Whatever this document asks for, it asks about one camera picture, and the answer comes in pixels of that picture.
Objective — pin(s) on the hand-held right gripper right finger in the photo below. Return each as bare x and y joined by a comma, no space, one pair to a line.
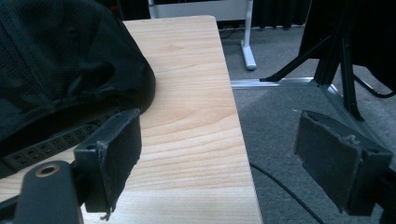
333,158

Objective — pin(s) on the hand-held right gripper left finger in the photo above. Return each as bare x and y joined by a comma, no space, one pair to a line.
107,161

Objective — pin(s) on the black mesh baseball cap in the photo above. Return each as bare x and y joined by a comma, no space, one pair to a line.
59,81

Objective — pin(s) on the black metal stand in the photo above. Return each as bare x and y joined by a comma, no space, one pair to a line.
336,59

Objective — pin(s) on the black curtain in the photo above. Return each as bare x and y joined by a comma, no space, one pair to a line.
280,12

